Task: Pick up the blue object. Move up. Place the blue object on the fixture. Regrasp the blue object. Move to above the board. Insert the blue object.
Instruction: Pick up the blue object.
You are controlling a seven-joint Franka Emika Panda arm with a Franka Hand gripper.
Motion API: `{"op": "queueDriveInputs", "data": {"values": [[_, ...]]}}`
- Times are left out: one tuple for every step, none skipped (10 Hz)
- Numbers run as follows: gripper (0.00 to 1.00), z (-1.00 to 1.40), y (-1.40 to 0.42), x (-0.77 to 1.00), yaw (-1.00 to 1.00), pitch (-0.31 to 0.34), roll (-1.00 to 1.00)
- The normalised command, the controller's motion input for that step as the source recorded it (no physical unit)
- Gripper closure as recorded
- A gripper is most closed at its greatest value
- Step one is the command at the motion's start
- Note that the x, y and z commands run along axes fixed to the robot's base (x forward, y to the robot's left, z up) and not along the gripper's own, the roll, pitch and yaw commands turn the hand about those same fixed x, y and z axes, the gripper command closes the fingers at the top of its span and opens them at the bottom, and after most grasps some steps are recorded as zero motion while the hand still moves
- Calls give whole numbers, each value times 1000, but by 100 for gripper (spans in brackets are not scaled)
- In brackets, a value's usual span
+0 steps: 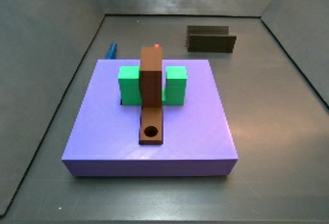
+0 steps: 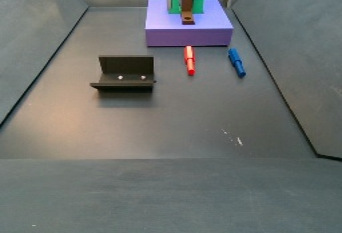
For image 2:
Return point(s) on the blue peg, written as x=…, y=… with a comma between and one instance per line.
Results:
x=236, y=62

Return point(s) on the red peg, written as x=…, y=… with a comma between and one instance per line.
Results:
x=189, y=60

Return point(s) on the brown L-shaped bracket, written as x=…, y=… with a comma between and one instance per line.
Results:
x=185, y=6

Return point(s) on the green U-shaped block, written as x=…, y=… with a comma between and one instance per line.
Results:
x=197, y=7

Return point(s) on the black angle fixture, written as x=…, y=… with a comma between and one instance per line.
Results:
x=125, y=73

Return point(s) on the purple base block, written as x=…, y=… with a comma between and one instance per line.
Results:
x=165, y=32

